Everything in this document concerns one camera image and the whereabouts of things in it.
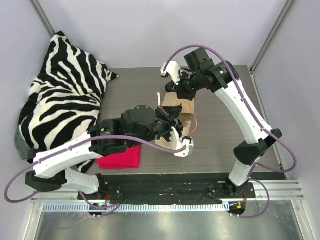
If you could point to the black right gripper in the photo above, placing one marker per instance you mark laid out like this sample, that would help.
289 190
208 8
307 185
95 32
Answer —
180 88

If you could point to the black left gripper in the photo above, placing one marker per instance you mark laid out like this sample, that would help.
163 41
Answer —
169 119

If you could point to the brown paper takeout bag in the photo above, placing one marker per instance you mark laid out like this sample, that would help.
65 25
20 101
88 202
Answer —
187 117

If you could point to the black plastic cup lid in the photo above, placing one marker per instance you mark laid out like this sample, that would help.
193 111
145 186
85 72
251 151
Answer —
170 87

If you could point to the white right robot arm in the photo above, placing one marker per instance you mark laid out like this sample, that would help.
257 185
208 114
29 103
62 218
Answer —
222 80

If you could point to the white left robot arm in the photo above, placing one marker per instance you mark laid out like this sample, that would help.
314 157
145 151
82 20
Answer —
52 169

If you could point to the white wrapped straw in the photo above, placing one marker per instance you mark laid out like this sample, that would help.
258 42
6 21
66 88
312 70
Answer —
159 99

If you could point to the red folded cloth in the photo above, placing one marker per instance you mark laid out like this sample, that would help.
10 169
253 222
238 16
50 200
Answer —
128 160

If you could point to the zebra print cushion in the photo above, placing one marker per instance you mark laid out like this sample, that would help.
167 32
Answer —
65 98

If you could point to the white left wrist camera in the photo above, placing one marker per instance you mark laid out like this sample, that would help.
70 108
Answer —
182 146

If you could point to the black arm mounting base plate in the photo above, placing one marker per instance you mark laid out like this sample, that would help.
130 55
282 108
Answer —
151 188

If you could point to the white slotted cable duct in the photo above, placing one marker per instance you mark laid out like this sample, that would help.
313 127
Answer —
69 207

